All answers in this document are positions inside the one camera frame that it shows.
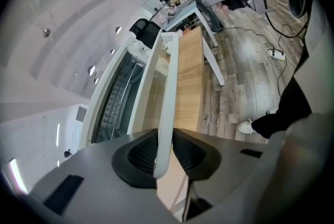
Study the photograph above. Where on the person's white shirt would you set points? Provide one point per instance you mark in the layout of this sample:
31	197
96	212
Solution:
300	165

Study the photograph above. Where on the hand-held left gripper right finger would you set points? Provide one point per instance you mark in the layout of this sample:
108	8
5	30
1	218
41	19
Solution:
203	155

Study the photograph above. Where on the white flower bouquet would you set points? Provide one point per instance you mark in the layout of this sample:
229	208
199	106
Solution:
167	48

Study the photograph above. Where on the light grey desk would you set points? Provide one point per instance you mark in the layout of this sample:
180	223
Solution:
182	12

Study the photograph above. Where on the person's black trousers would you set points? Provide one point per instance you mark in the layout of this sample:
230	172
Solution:
287	108

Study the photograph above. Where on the person's white right shoe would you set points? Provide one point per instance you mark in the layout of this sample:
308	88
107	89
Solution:
271	111

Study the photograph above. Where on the person's white shoe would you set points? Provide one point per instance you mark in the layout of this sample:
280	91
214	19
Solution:
246	127
271	111

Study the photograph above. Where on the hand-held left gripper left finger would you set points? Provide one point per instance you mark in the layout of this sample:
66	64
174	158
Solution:
104	170

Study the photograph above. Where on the white power strip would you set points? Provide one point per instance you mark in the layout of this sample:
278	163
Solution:
275	53

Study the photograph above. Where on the wooden table with white legs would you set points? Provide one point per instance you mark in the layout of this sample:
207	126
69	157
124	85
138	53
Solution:
188	82

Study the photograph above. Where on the person's white left shoe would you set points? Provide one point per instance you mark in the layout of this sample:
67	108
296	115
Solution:
246	127

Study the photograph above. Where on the black office chair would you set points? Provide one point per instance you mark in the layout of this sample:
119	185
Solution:
146	31

